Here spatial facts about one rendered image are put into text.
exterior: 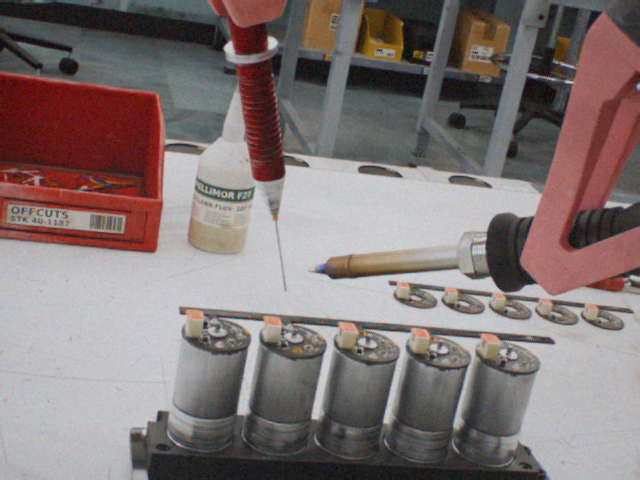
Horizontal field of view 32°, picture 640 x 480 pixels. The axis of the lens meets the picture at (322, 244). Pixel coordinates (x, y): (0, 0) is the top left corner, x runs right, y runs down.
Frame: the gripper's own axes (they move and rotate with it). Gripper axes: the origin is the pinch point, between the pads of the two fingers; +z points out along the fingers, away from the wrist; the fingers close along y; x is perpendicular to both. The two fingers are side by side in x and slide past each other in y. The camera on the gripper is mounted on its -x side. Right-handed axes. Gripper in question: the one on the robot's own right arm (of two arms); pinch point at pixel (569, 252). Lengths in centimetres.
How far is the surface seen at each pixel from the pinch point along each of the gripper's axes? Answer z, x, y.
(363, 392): 10.3, -1.7, -1.6
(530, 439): 13.1, 3.4, -12.6
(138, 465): 16.3, -5.0, 3.5
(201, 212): 21.6, -17.6, -16.2
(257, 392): 12.3, -4.2, 0.6
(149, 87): 189, -172, -264
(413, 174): 25, -18, -45
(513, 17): 136, -138, -440
